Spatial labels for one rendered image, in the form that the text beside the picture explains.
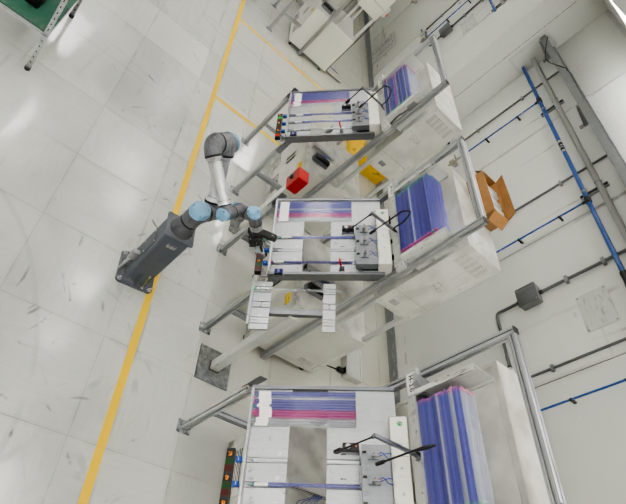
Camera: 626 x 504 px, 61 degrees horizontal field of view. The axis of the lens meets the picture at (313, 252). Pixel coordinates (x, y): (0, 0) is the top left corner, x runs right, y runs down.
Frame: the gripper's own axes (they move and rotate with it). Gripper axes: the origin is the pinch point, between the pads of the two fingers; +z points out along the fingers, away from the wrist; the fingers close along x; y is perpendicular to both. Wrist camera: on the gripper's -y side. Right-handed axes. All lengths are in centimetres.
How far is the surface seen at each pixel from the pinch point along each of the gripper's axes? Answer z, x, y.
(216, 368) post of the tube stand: 67, 41, 34
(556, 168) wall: 55, -153, -232
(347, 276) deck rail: 10, 10, -51
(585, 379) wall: 81, 37, -207
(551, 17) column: -9, -306, -251
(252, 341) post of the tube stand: 36, 41, 6
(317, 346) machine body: 86, 10, -31
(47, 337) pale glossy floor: -1, 64, 110
